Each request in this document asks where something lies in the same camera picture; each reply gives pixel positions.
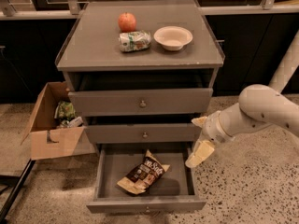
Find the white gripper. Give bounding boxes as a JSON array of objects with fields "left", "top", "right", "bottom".
[{"left": 185, "top": 111, "right": 235, "bottom": 168}]

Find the brown chip bag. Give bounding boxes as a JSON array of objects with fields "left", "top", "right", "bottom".
[{"left": 117, "top": 150, "right": 170, "bottom": 195}]

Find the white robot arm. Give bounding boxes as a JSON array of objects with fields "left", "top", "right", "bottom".
[{"left": 185, "top": 85, "right": 299, "bottom": 168}]

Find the grey middle drawer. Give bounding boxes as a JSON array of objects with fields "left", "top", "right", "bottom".
[{"left": 85, "top": 123, "right": 201, "bottom": 144}]

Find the grey drawer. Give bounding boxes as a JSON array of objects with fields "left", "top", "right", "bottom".
[
  {"left": 69, "top": 88, "right": 213, "bottom": 117},
  {"left": 87, "top": 143, "right": 206, "bottom": 213},
  {"left": 85, "top": 123, "right": 201, "bottom": 144}
]

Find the grey top drawer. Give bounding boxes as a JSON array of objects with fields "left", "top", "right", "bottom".
[{"left": 69, "top": 88, "right": 213, "bottom": 117}]

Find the grey bottom drawer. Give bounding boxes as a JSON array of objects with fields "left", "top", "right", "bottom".
[{"left": 87, "top": 143, "right": 206, "bottom": 213}]

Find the grey drawer cabinet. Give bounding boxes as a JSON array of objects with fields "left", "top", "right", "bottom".
[{"left": 54, "top": 0, "right": 226, "bottom": 151}]

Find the green snack bag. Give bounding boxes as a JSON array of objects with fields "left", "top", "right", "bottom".
[{"left": 54, "top": 101, "right": 76, "bottom": 120}]

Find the white paper bowl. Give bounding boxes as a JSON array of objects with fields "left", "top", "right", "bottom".
[{"left": 154, "top": 26, "right": 193, "bottom": 51}]

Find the white pillar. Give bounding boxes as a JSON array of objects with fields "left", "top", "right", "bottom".
[{"left": 269, "top": 31, "right": 299, "bottom": 92}]

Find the crushed green white can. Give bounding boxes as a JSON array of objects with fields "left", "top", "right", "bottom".
[{"left": 119, "top": 31, "right": 151, "bottom": 52}]

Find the white packet in box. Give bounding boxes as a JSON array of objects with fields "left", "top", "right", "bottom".
[{"left": 59, "top": 117, "right": 83, "bottom": 128}]

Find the red apple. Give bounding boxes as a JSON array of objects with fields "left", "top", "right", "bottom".
[{"left": 118, "top": 12, "right": 136, "bottom": 33}]

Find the grey metal railing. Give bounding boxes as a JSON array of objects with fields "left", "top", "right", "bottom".
[{"left": 0, "top": 0, "right": 299, "bottom": 21}]

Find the open cardboard box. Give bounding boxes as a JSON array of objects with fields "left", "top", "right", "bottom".
[{"left": 21, "top": 82, "right": 95, "bottom": 161}]

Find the black metal frame leg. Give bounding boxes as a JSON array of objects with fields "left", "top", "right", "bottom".
[{"left": 0, "top": 160, "right": 36, "bottom": 224}]

